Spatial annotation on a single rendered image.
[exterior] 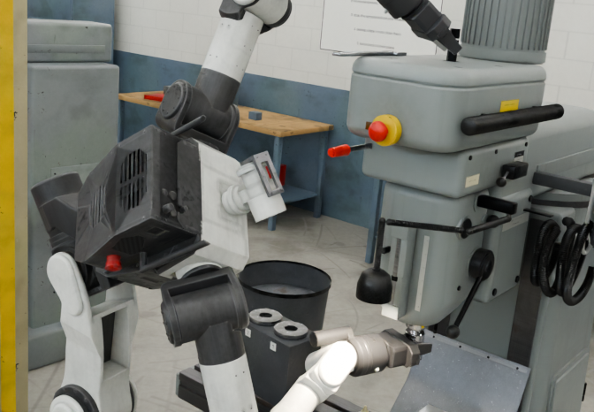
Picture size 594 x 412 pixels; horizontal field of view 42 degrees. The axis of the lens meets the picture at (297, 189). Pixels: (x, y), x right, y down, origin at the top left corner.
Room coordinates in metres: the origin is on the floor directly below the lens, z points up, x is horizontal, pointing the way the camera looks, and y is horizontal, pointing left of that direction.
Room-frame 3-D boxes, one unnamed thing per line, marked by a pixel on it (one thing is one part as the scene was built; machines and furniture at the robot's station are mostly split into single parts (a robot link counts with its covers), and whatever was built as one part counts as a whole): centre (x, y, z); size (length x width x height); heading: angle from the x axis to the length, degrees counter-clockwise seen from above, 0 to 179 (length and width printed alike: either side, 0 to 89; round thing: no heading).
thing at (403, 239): (1.55, -0.23, 1.44); 0.04 x 0.04 x 0.21; 52
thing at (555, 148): (2.04, -0.61, 1.66); 0.80 x 0.23 x 0.20; 142
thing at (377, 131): (1.44, -0.15, 1.76); 0.04 x 0.03 x 0.04; 52
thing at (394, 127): (1.46, -0.16, 1.76); 0.06 x 0.02 x 0.06; 52
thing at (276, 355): (1.90, 0.02, 1.05); 0.22 x 0.12 x 0.20; 45
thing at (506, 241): (1.79, -0.42, 1.47); 0.24 x 0.19 x 0.26; 52
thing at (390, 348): (1.59, -0.22, 1.23); 0.13 x 0.12 x 0.10; 32
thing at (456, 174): (1.67, -0.33, 1.68); 0.34 x 0.24 x 0.10; 142
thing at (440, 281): (1.64, -0.31, 1.47); 0.21 x 0.19 x 0.32; 52
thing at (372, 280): (1.45, -0.17, 1.45); 0.07 x 0.07 x 0.06
